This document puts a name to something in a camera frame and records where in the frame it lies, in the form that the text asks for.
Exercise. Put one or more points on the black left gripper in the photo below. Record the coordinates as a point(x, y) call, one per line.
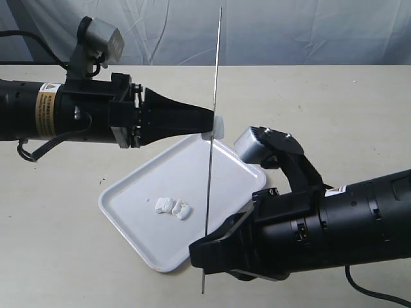
point(107, 112)

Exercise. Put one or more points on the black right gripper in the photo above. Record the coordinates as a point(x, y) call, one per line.
point(265, 243)

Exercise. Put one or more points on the white marshmallow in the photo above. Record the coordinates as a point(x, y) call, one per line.
point(164, 205)
point(218, 130)
point(181, 210)

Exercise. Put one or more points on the thin metal skewer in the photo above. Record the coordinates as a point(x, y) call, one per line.
point(215, 87)

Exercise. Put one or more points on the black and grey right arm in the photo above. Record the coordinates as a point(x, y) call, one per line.
point(365, 222)

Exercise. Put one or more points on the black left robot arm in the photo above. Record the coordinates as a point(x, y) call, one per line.
point(27, 110)

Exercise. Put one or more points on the white backdrop cloth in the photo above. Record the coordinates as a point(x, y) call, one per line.
point(244, 32)

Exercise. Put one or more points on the white plastic tray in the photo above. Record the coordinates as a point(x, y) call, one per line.
point(180, 173)

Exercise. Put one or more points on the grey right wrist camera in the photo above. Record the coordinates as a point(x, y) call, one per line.
point(248, 147)

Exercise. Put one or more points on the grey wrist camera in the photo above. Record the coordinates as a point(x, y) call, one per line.
point(248, 147)
point(101, 37)

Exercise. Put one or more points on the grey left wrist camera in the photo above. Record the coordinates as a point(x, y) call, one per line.
point(101, 37)

